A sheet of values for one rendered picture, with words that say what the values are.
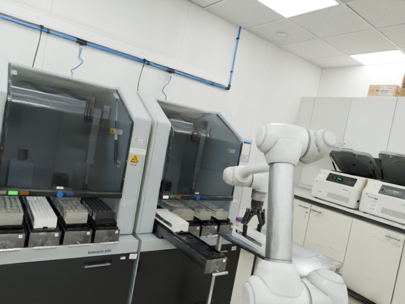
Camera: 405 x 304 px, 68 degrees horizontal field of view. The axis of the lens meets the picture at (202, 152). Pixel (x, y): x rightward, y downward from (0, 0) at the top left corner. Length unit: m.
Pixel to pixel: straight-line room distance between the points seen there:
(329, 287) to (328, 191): 2.64
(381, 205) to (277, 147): 2.46
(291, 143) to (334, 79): 3.60
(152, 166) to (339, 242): 2.53
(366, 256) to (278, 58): 2.52
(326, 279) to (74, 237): 1.18
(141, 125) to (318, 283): 1.19
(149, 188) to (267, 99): 2.54
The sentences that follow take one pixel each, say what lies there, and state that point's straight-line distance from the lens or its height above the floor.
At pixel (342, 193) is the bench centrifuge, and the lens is 3.75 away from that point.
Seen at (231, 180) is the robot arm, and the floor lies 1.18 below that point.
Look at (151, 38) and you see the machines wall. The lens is 3.10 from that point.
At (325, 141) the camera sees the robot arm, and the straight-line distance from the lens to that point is 1.30.
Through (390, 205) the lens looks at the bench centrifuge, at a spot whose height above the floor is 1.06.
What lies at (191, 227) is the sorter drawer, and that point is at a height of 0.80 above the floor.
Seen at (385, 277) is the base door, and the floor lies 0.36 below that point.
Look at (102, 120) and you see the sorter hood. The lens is 1.69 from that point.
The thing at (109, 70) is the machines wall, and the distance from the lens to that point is 2.90.
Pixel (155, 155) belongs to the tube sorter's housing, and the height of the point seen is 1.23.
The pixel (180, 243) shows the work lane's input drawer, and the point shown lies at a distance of 1.73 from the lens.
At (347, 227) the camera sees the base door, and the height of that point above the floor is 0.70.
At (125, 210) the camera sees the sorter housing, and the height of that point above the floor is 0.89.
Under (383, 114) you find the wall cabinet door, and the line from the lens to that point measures 3.98.
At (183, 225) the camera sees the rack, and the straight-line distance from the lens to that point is 1.84.
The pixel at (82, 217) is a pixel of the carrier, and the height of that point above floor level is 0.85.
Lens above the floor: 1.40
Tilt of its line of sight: 3 degrees down
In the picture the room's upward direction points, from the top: 10 degrees clockwise
